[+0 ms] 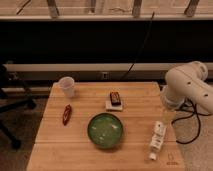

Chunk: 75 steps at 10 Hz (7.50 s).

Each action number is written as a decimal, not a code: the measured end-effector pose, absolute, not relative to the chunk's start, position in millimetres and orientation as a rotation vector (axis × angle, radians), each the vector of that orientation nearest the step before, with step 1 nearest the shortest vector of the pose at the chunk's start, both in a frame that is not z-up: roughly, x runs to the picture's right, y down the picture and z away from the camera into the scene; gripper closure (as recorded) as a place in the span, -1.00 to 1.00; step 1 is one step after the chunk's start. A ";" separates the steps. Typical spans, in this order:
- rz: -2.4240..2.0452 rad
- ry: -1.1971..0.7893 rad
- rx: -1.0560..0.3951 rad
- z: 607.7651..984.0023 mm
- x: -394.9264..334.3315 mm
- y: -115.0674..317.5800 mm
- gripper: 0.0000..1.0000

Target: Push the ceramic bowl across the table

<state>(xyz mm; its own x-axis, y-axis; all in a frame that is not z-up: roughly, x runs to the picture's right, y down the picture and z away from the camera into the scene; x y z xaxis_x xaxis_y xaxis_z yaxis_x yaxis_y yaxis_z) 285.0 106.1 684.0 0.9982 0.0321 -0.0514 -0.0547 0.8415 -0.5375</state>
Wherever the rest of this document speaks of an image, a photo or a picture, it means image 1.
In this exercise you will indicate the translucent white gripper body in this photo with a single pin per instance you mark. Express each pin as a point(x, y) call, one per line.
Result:
point(168, 116)

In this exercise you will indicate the green ceramic bowl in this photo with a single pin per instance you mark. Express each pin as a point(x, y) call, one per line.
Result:
point(105, 130)

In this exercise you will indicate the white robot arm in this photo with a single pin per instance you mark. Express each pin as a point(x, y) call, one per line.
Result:
point(186, 82)

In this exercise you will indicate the white tube with cap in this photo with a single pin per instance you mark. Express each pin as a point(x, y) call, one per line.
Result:
point(157, 139)

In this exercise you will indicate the brown chocolate bar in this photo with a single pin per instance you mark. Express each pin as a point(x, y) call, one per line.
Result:
point(115, 98)

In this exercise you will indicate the white square coaster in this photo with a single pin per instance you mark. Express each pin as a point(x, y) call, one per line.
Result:
point(110, 107)

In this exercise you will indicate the white baseboard heater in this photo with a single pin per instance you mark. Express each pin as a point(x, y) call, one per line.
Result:
point(92, 72)

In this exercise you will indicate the red chili pepper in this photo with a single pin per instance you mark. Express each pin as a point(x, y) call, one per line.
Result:
point(66, 115)

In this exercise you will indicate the translucent plastic measuring cup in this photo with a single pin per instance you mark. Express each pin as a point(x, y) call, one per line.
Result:
point(66, 84)

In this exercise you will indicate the black office chair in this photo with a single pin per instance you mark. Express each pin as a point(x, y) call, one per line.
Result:
point(5, 77)

